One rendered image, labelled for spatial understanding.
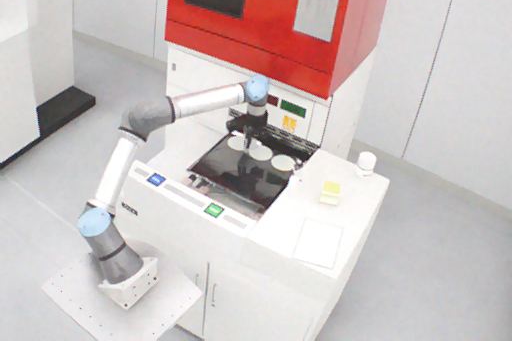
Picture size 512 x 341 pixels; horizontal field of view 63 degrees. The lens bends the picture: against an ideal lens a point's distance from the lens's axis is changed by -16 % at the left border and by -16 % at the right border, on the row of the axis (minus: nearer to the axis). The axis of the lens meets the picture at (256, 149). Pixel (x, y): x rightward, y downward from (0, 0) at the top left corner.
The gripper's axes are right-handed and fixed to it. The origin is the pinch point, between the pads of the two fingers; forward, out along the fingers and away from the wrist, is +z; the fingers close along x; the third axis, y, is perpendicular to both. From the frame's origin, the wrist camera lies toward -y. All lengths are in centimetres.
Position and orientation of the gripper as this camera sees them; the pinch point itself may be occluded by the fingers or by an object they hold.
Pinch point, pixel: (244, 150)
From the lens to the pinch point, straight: 208.6
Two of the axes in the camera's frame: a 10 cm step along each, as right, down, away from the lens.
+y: 9.7, -0.2, 2.4
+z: -1.3, 7.9, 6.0
